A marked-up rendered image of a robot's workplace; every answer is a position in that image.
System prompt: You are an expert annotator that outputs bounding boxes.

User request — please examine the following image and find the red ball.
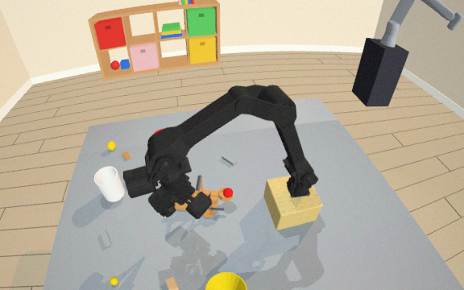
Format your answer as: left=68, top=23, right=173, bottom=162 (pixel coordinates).
left=223, top=188, right=233, bottom=198

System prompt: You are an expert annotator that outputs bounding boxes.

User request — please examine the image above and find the white cup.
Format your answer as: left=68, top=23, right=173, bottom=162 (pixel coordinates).
left=94, top=166, right=125, bottom=202

